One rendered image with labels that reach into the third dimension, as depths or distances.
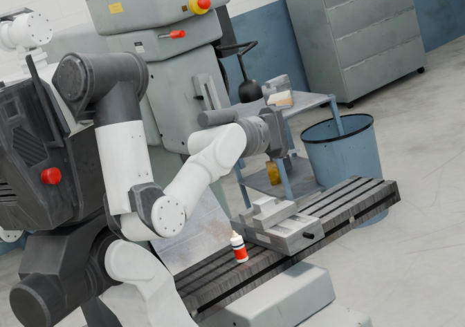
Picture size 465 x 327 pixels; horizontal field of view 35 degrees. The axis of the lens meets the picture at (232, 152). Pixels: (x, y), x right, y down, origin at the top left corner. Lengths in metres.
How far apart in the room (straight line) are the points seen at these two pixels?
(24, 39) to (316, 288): 1.34
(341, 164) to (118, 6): 2.58
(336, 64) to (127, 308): 5.94
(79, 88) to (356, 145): 3.37
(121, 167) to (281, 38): 6.56
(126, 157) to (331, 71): 6.28
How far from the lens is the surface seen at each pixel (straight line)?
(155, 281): 1.69
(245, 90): 2.22
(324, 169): 4.66
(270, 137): 1.67
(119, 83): 1.38
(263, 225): 2.50
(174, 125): 2.33
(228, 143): 1.52
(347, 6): 7.57
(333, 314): 2.46
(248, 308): 2.38
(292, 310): 2.43
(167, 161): 2.80
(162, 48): 2.22
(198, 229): 2.82
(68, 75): 1.37
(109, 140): 1.37
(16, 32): 1.56
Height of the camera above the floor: 1.90
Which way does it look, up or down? 15 degrees down
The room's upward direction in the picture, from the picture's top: 17 degrees counter-clockwise
